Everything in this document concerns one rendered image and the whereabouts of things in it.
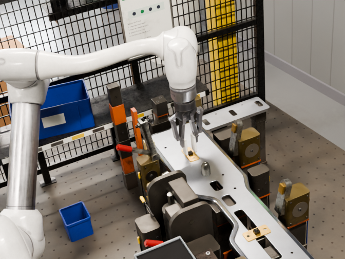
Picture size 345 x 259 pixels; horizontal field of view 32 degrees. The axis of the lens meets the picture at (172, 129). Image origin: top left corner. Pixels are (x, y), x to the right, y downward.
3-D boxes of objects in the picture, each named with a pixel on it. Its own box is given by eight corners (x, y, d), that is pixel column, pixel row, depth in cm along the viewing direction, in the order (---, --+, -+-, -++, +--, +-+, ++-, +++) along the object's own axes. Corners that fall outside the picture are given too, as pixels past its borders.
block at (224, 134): (249, 187, 250) (247, 131, 234) (224, 197, 247) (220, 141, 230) (241, 177, 256) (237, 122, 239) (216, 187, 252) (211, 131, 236)
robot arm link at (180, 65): (198, 89, 200) (198, 70, 211) (194, 48, 191) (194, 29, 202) (165, 91, 201) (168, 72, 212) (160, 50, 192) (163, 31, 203)
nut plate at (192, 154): (199, 159, 220) (199, 156, 219) (190, 162, 218) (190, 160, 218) (189, 147, 226) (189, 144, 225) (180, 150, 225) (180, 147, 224)
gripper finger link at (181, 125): (187, 114, 210) (183, 115, 209) (185, 142, 216) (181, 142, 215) (182, 109, 213) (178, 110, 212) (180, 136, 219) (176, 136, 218)
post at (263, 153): (267, 163, 261) (266, 107, 244) (257, 167, 260) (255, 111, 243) (261, 157, 265) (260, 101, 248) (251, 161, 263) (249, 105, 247)
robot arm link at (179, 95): (164, 80, 207) (166, 95, 210) (175, 92, 200) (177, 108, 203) (188, 73, 210) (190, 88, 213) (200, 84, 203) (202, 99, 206)
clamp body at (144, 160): (170, 232, 233) (159, 160, 213) (147, 242, 230) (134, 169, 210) (164, 222, 238) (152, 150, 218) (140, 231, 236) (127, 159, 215)
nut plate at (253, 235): (265, 224, 189) (265, 221, 188) (271, 232, 186) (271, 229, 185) (241, 234, 187) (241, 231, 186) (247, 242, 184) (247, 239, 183)
